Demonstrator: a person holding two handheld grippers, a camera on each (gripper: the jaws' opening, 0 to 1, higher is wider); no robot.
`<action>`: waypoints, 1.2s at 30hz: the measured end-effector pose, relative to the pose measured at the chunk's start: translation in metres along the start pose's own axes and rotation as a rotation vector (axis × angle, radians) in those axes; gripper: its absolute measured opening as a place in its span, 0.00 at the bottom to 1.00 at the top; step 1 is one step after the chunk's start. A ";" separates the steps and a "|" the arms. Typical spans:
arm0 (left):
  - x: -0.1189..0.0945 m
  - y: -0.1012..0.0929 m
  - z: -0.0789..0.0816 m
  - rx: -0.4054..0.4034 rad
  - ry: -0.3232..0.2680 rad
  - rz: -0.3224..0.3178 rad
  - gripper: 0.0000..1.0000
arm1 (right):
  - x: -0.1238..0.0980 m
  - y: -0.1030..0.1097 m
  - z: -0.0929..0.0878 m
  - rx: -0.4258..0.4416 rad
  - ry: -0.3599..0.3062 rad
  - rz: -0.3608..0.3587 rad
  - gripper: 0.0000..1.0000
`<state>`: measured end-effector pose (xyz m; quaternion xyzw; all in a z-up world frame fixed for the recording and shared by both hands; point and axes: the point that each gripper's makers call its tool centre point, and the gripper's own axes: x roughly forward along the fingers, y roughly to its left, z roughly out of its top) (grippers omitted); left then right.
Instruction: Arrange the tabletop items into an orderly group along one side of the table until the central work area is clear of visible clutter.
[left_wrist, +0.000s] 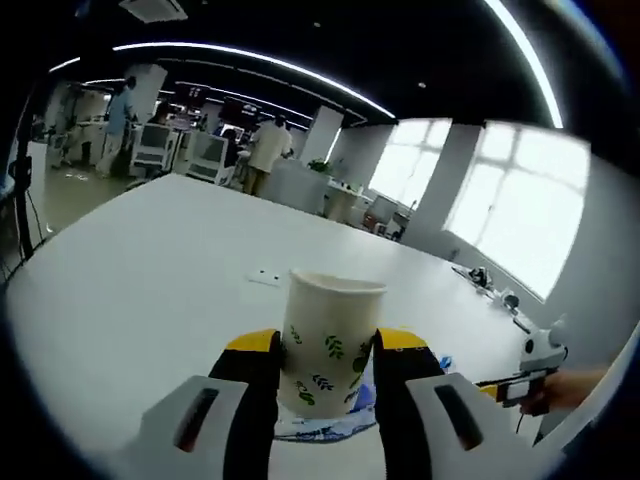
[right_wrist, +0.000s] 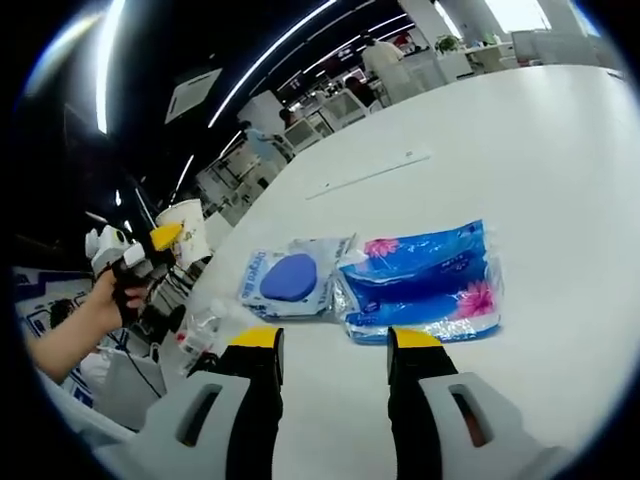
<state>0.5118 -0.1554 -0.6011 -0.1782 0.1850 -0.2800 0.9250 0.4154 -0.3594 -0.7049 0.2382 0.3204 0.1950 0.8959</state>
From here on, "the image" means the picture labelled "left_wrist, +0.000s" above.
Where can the ceiling light strip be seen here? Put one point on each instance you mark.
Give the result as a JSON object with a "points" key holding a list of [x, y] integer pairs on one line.
{"points": [[260, 57], [530, 55]]}

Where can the white mesh office chair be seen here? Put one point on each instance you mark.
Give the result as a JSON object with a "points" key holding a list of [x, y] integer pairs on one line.
{"points": [[207, 157], [152, 147]]}

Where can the green potted plant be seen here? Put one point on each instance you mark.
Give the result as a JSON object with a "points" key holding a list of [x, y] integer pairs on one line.
{"points": [[320, 167]]}

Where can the blue pink tissue packet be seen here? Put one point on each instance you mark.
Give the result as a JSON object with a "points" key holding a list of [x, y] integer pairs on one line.
{"points": [[447, 363]]}

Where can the person's right hand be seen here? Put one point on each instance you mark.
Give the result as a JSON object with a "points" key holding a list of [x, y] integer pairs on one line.
{"points": [[547, 395]]}

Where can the blue puff plastic packet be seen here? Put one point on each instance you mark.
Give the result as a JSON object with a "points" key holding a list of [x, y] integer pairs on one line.
{"points": [[325, 430]]}

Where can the white leaf-print paper cup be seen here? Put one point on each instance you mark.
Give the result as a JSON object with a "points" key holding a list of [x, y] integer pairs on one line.
{"points": [[325, 320]]}

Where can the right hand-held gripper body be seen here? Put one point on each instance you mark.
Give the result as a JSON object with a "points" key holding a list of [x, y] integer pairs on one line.
{"points": [[542, 350]]}

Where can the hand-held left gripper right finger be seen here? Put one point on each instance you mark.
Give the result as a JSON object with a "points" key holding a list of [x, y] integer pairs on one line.
{"points": [[400, 410]]}

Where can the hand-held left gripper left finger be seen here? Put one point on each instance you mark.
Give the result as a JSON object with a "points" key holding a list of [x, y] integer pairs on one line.
{"points": [[240, 415]]}

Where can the large window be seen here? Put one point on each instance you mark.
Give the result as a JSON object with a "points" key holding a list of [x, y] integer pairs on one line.
{"points": [[525, 210], [407, 160]]}

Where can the small black white device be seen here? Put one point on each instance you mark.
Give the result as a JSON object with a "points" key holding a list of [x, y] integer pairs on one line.
{"points": [[477, 277], [511, 301]]}

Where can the black tripod stand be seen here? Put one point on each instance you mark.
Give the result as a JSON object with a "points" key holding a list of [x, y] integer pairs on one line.
{"points": [[22, 200]]}

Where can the ceiling air vent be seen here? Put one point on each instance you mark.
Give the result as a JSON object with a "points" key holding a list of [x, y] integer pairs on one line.
{"points": [[152, 10]]}

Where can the white table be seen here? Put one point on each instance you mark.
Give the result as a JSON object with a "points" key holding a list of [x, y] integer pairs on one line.
{"points": [[150, 275]]}

